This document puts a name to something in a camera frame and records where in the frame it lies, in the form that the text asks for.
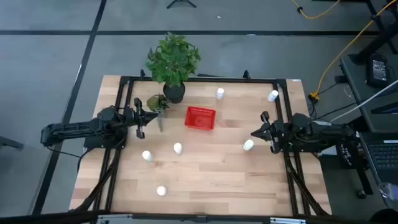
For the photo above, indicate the black tripod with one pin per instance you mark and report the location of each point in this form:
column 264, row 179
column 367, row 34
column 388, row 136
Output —
column 181, row 1

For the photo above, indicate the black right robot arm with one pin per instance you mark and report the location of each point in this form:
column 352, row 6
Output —
column 326, row 132

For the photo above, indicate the black metal table frame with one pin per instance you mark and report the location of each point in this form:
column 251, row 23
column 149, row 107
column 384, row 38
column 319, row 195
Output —
column 202, row 80

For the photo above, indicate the large green potted plant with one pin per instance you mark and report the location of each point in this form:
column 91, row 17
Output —
column 172, row 60

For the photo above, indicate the black desk leg with caster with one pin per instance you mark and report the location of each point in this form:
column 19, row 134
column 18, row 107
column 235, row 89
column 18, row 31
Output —
column 361, row 194

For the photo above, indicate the dark laptop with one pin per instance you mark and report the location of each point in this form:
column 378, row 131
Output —
column 385, row 155

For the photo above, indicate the black floor stand foot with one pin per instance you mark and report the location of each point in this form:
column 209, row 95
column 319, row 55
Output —
column 9, row 143

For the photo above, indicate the red plastic basket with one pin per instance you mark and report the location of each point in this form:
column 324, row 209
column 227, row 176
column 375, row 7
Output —
column 200, row 118

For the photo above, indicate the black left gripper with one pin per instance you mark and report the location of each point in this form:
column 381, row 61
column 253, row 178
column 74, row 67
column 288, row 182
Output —
column 138, row 119

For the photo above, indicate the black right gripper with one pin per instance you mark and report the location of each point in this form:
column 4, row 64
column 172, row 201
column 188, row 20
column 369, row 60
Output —
column 276, row 132

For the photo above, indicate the black crossbar with silver brackets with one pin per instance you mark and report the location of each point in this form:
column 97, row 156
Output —
column 46, row 218

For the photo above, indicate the black power adapter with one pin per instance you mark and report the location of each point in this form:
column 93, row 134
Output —
column 378, row 71

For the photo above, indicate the black stand legs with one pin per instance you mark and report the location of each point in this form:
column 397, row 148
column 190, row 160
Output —
column 377, row 37

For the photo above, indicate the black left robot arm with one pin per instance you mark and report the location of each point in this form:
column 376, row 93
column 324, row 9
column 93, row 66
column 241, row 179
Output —
column 77, row 128

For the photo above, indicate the black desk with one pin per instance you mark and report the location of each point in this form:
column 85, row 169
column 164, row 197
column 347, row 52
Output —
column 357, row 90

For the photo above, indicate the small succulent plant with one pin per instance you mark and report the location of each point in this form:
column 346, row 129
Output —
column 158, row 103

